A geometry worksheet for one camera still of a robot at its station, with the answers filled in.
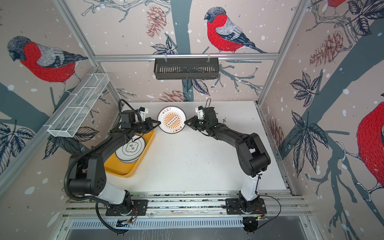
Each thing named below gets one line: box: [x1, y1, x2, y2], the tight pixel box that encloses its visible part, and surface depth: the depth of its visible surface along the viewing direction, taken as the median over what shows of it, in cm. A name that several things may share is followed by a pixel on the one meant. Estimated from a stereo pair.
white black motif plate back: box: [115, 135, 146, 164], surface depth 90 cm
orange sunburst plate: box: [157, 105, 187, 134], surface depth 91 cm
